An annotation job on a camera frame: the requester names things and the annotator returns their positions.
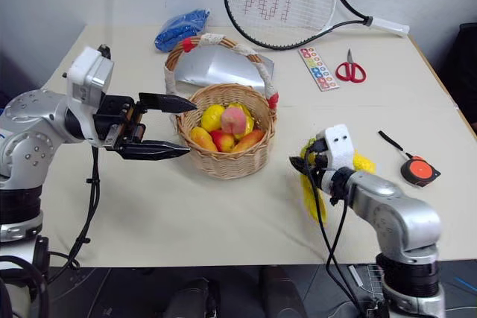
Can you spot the small yellow orange mango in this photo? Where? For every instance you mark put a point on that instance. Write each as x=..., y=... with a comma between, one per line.
x=203, y=140

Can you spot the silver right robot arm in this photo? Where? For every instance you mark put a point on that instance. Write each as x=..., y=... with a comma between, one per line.
x=402, y=217

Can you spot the long orange red mango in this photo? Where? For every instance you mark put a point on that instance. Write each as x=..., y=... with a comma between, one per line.
x=249, y=140

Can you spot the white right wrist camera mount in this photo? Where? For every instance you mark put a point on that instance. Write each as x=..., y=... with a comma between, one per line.
x=339, y=146

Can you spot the yellow lemon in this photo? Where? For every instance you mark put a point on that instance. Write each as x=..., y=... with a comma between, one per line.
x=211, y=117

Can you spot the blue plastic bag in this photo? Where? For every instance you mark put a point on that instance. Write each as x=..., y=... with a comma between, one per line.
x=180, y=31

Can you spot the yellow mesh net bag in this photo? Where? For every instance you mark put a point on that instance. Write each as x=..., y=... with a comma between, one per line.
x=312, y=199

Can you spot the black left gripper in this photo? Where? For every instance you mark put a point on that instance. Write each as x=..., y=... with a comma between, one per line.
x=115, y=120

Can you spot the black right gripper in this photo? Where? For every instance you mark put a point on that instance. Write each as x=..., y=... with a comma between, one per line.
x=317, y=155

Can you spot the pink peach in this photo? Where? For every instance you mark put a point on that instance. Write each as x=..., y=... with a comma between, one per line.
x=234, y=120

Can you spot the black white tennis racket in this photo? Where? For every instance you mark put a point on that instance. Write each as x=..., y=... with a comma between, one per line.
x=283, y=1

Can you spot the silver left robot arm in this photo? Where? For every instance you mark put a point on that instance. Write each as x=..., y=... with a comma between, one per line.
x=35, y=135

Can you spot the silver foil bag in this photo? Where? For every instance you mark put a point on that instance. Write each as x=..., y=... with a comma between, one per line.
x=227, y=66

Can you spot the red apple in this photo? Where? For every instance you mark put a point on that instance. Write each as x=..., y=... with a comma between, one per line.
x=223, y=141

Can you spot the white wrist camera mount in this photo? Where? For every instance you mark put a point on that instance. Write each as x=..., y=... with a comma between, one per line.
x=339, y=146
x=87, y=72

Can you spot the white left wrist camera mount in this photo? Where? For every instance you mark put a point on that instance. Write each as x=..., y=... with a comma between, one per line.
x=87, y=72

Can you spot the orange black tape measure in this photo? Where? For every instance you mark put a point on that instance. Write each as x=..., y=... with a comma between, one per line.
x=420, y=171

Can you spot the colourful sticker strip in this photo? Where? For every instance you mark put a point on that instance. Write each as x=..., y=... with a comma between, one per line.
x=319, y=69

